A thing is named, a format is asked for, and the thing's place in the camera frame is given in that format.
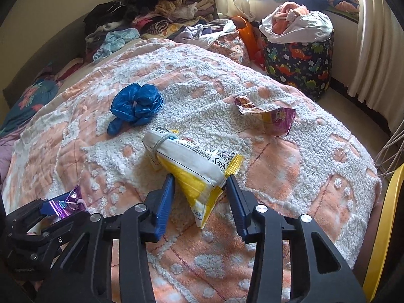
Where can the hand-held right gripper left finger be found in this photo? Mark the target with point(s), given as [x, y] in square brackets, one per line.
[164, 208]

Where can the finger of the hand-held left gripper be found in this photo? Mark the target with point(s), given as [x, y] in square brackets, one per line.
[23, 219]
[47, 236]

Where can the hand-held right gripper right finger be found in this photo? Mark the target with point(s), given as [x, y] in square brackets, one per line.
[236, 208]

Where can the purple foil wrapper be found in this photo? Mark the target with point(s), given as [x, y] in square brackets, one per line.
[68, 202]

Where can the white yellow snack packet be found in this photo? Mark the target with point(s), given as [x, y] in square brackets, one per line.
[189, 161]

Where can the yellow bin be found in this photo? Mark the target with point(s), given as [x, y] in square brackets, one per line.
[385, 227]

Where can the orange white tufted blanket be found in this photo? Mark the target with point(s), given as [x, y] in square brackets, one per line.
[94, 151]

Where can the purple yellow snack wrapper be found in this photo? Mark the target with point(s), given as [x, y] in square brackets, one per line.
[274, 118]

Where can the blue plastic bag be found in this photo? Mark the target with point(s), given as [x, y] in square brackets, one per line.
[135, 105]

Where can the teal floral pillow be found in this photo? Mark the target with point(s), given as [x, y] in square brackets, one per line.
[31, 101]

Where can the dinosaur print laundry basket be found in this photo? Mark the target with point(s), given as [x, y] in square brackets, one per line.
[299, 66]

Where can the pink floral cushion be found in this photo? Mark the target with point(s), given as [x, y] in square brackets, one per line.
[228, 45]

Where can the orange bag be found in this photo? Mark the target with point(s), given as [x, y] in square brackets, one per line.
[246, 34]

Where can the light blue garment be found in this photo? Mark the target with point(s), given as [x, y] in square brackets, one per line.
[118, 39]

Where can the white grey garment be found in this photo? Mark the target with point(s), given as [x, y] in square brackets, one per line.
[202, 34]

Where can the patterned pink black cloth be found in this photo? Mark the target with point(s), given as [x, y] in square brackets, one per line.
[161, 26]

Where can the white plastic bag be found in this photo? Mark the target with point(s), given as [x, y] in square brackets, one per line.
[309, 25]

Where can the orange pink cloth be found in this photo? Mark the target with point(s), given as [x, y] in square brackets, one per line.
[284, 14]

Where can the beige clothes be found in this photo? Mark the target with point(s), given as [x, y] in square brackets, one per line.
[180, 8]

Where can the black jacket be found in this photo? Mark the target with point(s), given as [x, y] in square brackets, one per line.
[104, 15]

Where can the navy orange printed blanket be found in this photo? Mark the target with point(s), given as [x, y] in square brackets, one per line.
[344, 1]

